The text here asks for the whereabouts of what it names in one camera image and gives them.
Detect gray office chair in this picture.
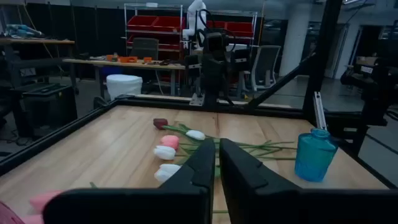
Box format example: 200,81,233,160
249,45,282,93

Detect black equipment stand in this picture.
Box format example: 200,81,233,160
340,57,398,126

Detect blue glass vase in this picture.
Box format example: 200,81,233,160
294,128,339,183

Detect cardboard box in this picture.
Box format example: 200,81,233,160
356,55,379,67

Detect red plastic bin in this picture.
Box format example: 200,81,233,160
152,16,185,32
127,15,158,31
225,21,254,38

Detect black aluminium table frame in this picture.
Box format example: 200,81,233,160
0,0,398,191

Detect metal wire shelf rack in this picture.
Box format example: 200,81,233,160
205,10,259,47
123,2,184,60

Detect black cart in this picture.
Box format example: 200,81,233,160
10,83,78,138

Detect silver metal bracket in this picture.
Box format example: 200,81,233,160
313,91,328,131

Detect white bucket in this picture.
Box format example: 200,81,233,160
106,73,144,101

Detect pink tulip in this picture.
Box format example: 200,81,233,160
160,134,298,152
29,190,65,215

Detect white tulip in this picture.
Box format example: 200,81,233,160
154,164,222,183
153,145,296,161

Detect wooden workbench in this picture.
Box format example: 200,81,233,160
0,37,76,94

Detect wooden work table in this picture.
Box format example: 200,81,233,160
63,57,187,98

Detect white pillar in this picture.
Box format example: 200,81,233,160
279,17,309,78

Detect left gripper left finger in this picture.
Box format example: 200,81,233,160
43,138,216,224

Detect green stems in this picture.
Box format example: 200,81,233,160
185,129,295,147

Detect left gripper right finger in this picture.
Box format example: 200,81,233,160
219,138,398,224

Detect dark red tulip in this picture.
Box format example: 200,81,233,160
153,118,193,134

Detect dark office chair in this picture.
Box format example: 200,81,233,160
129,37,160,60

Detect blue tool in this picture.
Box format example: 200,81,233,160
5,24,44,39

